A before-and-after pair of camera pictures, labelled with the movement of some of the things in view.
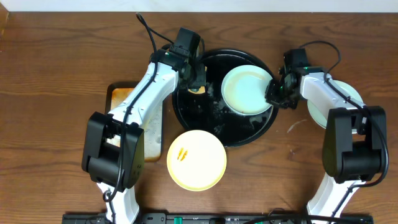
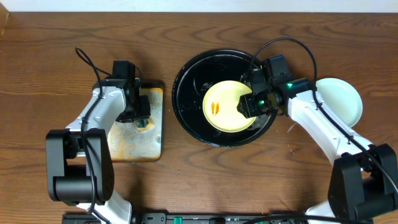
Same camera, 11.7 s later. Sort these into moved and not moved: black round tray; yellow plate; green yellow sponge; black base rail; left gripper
Moved: left gripper; green yellow sponge; yellow plate
Not moved: black round tray; black base rail
